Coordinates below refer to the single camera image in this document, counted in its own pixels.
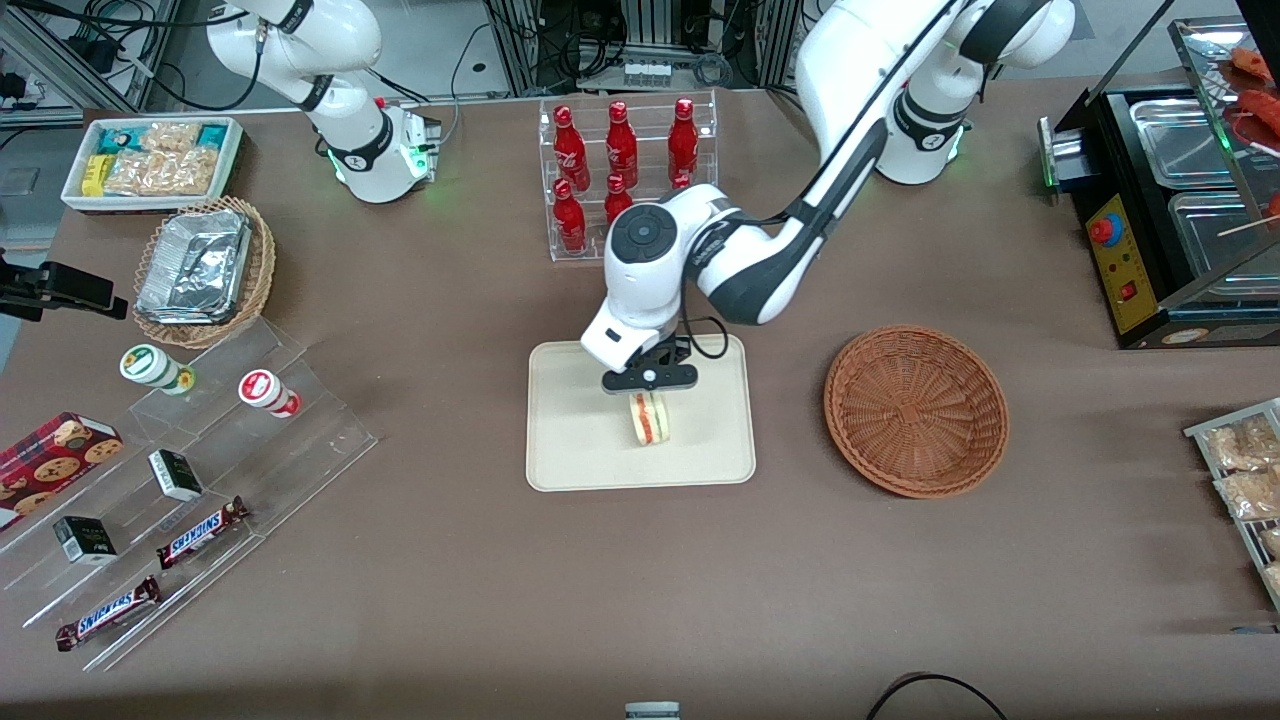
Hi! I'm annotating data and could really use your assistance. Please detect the white snack bin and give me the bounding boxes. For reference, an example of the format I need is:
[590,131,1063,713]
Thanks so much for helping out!
[62,117,244,214]

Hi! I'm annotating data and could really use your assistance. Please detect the small dark green box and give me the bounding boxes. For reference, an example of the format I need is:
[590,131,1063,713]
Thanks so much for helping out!
[53,516,118,566]
[148,449,204,503]

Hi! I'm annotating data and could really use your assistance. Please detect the Snickers chocolate bar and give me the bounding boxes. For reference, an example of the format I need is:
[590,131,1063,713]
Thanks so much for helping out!
[156,497,250,571]
[55,576,162,652]

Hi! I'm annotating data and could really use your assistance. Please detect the triangular sandwich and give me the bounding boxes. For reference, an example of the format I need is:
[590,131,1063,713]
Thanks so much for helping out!
[628,390,673,447]

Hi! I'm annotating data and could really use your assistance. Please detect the black hot food display case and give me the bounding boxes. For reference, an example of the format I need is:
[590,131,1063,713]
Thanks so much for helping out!
[1038,15,1280,351]

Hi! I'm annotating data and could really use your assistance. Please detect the clear acrylic stepped stand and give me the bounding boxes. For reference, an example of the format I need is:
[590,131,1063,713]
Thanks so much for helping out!
[0,318,379,673]

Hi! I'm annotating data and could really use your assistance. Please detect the black floor cable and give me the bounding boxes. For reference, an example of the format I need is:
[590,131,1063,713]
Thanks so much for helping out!
[865,673,1011,720]

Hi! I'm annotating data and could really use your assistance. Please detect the green lid cup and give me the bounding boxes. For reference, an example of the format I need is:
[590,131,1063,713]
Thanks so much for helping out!
[120,344,196,396]

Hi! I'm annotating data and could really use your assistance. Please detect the light wicker basket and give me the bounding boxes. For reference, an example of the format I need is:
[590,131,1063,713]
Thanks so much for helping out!
[133,196,276,349]

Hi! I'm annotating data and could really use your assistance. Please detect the black clamp device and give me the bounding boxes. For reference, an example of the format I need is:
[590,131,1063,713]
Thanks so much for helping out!
[0,250,129,323]

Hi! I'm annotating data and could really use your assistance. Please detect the small clear cracker bag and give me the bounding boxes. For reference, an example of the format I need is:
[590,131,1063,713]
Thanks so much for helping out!
[140,122,201,153]

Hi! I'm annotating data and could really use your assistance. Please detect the clear acrylic bottle rack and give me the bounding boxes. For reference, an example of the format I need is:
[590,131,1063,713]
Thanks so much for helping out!
[538,90,719,263]

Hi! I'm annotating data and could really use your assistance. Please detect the red cookie box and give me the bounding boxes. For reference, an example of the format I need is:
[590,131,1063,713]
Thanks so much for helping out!
[0,412,125,531]

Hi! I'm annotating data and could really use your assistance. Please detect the steel food pan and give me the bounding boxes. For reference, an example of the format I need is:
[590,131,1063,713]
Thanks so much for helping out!
[1128,95,1243,191]
[1168,190,1280,279]

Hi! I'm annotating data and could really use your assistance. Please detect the large clear cracker bag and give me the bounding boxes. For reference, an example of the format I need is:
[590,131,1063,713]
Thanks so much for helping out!
[103,148,219,197]

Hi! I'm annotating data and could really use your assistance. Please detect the tray of packaged snacks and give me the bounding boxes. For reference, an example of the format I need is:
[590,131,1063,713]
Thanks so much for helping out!
[1184,398,1280,613]

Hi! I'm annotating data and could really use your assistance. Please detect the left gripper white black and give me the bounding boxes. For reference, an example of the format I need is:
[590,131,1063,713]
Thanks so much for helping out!
[582,302,699,394]

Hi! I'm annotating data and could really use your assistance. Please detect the brown wicker basket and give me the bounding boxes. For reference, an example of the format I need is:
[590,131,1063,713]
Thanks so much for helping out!
[824,325,1010,499]

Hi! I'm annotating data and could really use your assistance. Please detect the stack of foil trays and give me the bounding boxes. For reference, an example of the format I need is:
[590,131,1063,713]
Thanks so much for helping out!
[137,210,251,324]

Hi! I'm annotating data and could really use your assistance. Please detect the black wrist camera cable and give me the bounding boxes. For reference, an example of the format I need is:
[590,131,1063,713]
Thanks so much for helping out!
[683,316,730,361]

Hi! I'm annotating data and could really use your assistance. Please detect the red lid cup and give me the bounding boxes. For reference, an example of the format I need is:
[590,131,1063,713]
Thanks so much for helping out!
[238,369,302,419]

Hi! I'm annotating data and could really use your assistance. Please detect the cream plastic tray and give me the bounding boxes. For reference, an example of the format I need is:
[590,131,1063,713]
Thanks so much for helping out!
[526,334,757,493]

